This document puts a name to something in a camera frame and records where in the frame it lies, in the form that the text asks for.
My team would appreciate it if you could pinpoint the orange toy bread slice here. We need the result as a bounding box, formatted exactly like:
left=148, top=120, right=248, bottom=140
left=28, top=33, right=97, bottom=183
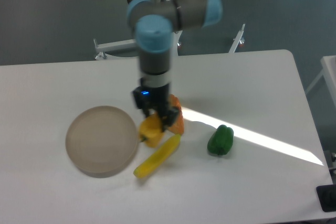
left=168, top=94, right=185, bottom=135

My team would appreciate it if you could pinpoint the white pedestal leg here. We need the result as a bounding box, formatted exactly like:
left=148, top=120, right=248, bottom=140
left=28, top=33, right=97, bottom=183
left=228, top=23, right=246, bottom=54

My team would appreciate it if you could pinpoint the yellow toy corn cob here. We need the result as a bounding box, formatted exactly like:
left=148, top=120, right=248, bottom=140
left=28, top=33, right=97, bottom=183
left=133, top=134, right=181, bottom=179

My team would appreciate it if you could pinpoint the green toy bell pepper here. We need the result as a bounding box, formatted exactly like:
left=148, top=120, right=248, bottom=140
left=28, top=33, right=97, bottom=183
left=207, top=124, right=234, bottom=156

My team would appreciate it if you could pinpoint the black box at table edge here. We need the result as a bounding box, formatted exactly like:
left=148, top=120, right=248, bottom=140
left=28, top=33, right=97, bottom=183
left=316, top=184, right=335, bottom=212

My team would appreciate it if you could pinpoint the round beige plate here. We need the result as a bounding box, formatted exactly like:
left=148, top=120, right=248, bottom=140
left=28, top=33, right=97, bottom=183
left=65, top=106, right=139, bottom=178

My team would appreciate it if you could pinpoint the white side table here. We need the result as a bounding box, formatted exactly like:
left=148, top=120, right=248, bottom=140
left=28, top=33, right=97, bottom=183
left=305, top=56, right=335, bottom=183

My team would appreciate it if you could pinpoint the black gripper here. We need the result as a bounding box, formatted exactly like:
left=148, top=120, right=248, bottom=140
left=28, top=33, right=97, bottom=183
left=132, top=78, right=179, bottom=132

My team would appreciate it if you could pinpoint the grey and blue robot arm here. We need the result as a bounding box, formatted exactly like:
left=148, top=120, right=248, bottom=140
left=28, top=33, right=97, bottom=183
left=127, top=0, right=223, bottom=131

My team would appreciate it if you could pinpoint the yellow toy bell pepper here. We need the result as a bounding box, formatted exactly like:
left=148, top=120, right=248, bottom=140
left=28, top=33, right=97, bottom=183
left=138, top=113, right=164, bottom=148

